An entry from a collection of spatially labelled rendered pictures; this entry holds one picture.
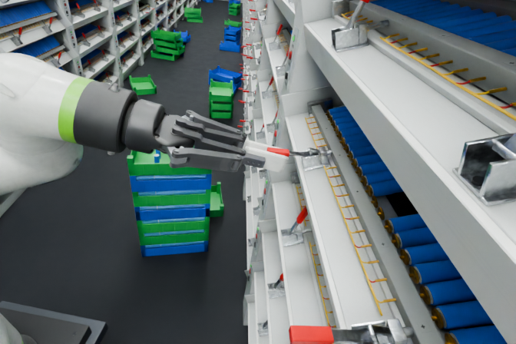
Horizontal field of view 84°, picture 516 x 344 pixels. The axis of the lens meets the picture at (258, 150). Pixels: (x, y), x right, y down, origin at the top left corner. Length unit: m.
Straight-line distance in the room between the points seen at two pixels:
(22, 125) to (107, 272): 1.11
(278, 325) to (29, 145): 0.57
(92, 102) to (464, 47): 0.40
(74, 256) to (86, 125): 1.21
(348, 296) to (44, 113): 0.41
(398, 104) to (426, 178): 0.08
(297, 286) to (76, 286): 1.11
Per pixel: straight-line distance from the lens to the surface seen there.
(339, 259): 0.36
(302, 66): 0.60
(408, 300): 0.32
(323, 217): 0.40
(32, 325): 1.08
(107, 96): 0.43
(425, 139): 0.22
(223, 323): 1.33
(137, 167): 1.14
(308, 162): 0.47
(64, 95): 0.44
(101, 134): 0.43
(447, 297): 0.34
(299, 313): 0.53
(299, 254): 0.59
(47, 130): 0.46
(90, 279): 1.50
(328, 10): 0.58
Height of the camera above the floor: 1.20
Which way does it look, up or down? 34 degrees down
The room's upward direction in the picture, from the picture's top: 9 degrees clockwise
